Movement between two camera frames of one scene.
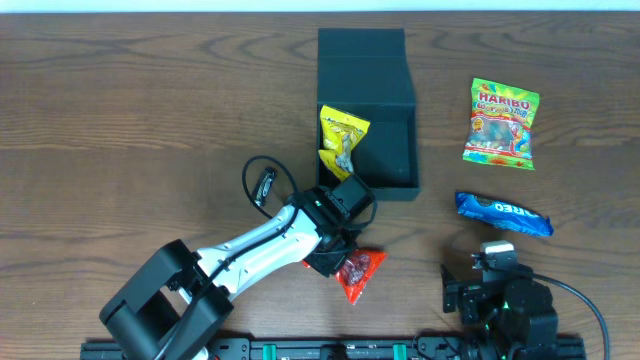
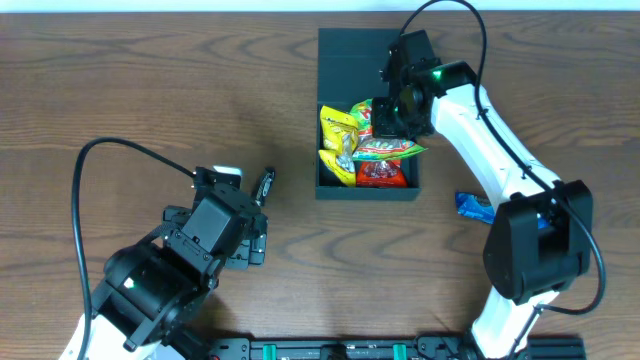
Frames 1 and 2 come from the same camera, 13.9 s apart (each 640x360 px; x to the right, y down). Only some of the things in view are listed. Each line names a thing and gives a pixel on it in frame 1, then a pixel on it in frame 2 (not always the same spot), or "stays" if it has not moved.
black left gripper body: x=329 y=261 → x=256 y=232
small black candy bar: x=264 y=185 stays
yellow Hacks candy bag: x=340 y=133 stays
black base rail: x=566 y=347 stays
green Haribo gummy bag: x=501 y=125 → x=372 y=148
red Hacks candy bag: x=356 y=272 → x=380 y=174
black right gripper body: x=449 y=292 → x=382 y=120
